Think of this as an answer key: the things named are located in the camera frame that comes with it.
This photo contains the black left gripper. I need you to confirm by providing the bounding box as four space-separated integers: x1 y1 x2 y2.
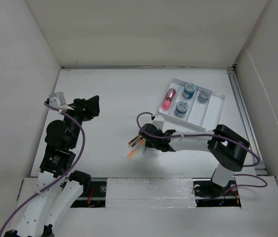
60 95 99 148

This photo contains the black red pen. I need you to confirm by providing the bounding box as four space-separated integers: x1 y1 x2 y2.
128 135 143 147

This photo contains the pink capped tube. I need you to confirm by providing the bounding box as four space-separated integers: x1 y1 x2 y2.
162 88 176 110

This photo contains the blue patterned lid jar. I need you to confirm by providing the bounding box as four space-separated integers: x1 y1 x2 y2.
174 101 189 118

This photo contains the grey clear small jar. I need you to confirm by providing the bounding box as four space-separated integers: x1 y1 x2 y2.
198 90 211 103

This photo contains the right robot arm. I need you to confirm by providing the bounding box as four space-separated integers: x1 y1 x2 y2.
139 123 249 195

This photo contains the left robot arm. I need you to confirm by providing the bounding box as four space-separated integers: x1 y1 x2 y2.
0 92 100 237

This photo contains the white divided tray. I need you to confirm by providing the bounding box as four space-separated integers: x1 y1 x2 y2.
158 78 225 131

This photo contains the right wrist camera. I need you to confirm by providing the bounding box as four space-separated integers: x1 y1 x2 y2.
151 115 165 131

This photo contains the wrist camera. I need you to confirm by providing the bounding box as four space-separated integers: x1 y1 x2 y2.
46 92 66 109
151 115 165 131

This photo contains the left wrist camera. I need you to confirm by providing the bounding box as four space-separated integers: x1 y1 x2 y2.
46 92 66 109

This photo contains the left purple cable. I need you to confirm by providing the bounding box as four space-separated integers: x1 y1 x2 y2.
0 102 86 237

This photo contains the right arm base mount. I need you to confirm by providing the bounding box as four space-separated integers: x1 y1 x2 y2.
192 180 241 207

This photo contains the red wires left slot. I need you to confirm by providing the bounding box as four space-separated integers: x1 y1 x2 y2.
86 189 97 207

